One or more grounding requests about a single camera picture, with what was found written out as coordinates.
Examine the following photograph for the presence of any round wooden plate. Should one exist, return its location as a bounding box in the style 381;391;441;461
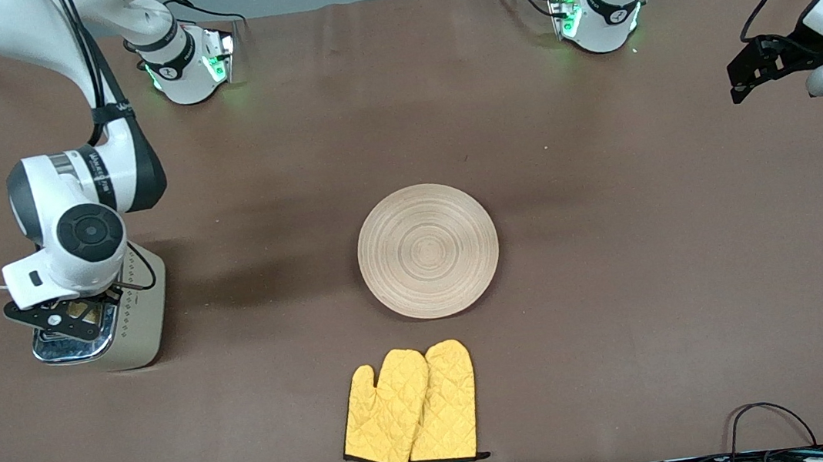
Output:
350;176;507;328

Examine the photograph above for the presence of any beige chrome two-slot toaster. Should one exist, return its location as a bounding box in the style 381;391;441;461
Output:
21;236;177;380

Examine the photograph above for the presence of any yellow quilted oven mitt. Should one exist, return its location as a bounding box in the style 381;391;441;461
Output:
396;336;491;462
332;346;440;462

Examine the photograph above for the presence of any black looped cable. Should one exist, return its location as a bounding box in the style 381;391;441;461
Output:
722;396;821;459

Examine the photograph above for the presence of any black right arm base cable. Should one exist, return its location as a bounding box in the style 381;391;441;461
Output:
145;0;252;56

